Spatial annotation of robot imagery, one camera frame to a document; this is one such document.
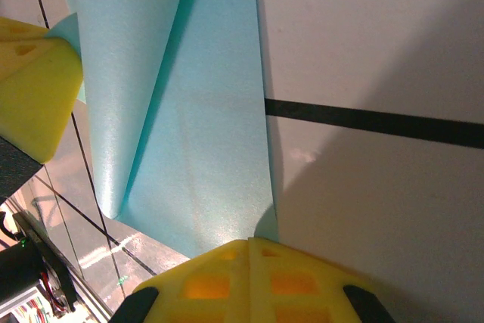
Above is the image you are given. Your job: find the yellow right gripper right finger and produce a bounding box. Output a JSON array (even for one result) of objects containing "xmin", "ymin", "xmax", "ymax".
[{"xmin": 248, "ymin": 236, "xmax": 396, "ymax": 323}]

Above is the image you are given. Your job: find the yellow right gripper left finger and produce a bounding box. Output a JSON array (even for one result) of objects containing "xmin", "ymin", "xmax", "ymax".
[{"xmin": 113, "ymin": 238, "xmax": 251, "ymax": 323}]

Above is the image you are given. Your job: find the light blue cloth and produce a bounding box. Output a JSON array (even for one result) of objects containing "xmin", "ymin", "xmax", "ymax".
[{"xmin": 51, "ymin": 0, "xmax": 281, "ymax": 260}]

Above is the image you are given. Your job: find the multicoloured wire bundle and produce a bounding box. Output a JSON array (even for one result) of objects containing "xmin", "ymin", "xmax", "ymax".
[{"xmin": 9, "ymin": 294, "xmax": 52, "ymax": 323}]

